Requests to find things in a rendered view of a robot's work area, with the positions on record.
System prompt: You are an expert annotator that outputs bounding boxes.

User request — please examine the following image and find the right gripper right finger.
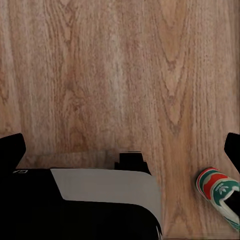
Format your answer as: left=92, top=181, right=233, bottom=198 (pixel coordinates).
left=224, top=133, right=240, bottom=173

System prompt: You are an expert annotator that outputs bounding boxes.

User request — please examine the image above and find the gym shoe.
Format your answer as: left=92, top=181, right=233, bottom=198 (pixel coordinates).
left=195, top=167, right=240, bottom=233

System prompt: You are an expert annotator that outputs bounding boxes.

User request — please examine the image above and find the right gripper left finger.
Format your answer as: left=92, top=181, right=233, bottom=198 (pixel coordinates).
left=0, top=133, right=26, bottom=193

